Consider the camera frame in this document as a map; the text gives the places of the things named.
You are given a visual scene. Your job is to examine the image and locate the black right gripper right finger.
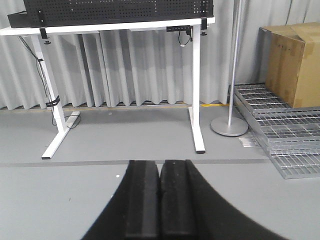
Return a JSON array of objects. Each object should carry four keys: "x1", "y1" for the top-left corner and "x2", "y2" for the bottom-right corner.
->
[{"x1": 160, "y1": 160, "x2": 283, "y2": 240}]

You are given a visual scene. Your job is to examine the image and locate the black desk cable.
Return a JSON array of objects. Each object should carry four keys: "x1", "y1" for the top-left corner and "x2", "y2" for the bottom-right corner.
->
[{"x1": 18, "y1": 35, "x2": 72, "y2": 130}]

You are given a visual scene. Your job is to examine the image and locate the white power strip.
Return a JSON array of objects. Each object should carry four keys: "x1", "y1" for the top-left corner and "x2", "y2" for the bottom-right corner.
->
[{"x1": 66, "y1": 111, "x2": 80, "y2": 129}]

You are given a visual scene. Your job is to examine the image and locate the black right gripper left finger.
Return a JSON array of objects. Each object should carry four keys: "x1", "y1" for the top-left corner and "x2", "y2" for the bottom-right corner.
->
[{"x1": 83, "y1": 160, "x2": 160, "y2": 240}]

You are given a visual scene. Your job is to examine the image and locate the white standing desk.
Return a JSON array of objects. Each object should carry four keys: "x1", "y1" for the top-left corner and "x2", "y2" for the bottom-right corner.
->
[{"x1": 0, "y1": 17, "x2": 215, "y2": 160}]

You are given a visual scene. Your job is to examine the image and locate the black perforated pegboard panel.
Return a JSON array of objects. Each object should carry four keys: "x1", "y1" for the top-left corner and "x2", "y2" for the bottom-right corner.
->
[{"x1": 7, "y1": 0, "x2": 214, "y2": 28}]

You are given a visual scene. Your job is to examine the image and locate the grey curtain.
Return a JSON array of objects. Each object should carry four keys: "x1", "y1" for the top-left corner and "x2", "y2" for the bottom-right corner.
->
[{"x1": 0, "y1": 0, "x2": 320, "y2": 110}]

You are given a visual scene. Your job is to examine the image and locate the silver floor stand pole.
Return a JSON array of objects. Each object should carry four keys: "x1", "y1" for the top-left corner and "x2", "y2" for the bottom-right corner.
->
[{"x1": 210, "y1": 0, "x2": 248, "y2": 137}]

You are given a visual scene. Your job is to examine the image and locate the black desk control panel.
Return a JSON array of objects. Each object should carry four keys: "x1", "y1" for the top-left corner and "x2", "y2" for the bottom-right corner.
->
[{"x1": 166, "y1": 25, "x2": 191, "y2": 32}]

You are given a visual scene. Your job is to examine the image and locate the brown cardboard box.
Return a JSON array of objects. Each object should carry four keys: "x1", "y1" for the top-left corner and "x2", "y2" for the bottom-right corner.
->
[{"x1": 261, "y1": 22, "x2": 320, "y2": 108}]

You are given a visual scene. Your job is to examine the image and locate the stacked metal floor gratings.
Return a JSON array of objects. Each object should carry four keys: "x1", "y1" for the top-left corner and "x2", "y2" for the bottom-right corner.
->
[{"x1": 233, "y1": 84, "x2": 320, "y2": 179}]

